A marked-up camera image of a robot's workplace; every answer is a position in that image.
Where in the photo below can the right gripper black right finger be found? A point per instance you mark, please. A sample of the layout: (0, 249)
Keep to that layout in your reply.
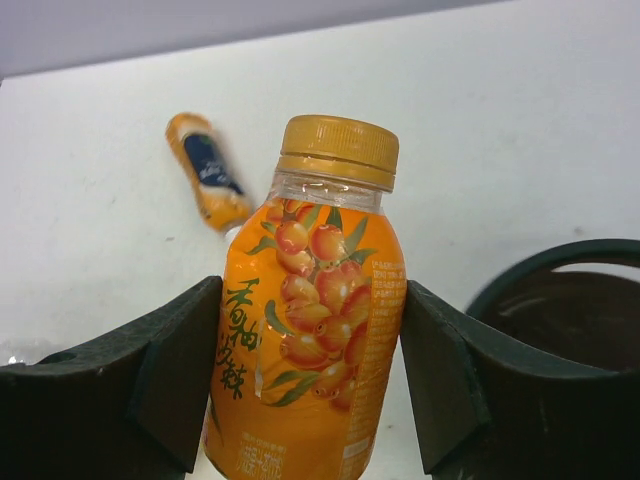
(488, 406)

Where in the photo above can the small orange berry juice bottle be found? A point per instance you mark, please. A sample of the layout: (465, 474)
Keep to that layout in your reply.
(313, 293)

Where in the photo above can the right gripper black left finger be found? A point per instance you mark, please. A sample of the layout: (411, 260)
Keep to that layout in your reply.
(128, 404)

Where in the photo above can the orange bottle dark blue label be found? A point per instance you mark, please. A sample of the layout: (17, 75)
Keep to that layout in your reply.
(222, 202)

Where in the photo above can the brown round bin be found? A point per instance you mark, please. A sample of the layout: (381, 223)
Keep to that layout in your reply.
(588, 317)

